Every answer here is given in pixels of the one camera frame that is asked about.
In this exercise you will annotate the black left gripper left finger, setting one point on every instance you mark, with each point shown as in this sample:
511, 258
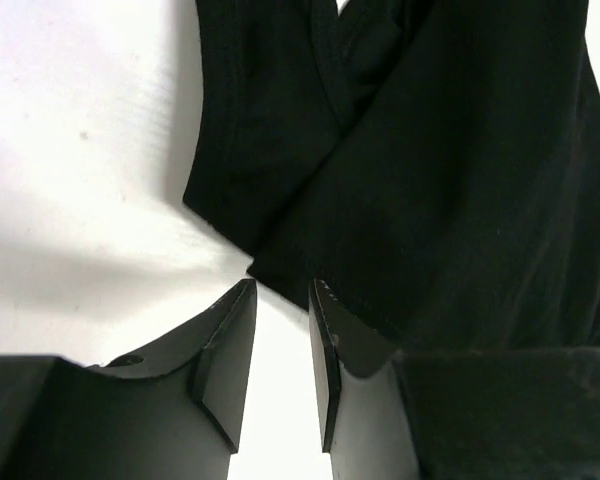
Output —
171, 409

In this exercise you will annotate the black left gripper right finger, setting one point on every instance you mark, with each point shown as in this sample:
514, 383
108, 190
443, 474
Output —
388, 414

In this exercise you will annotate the black tank top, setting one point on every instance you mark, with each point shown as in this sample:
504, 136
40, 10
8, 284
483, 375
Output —
435, 163

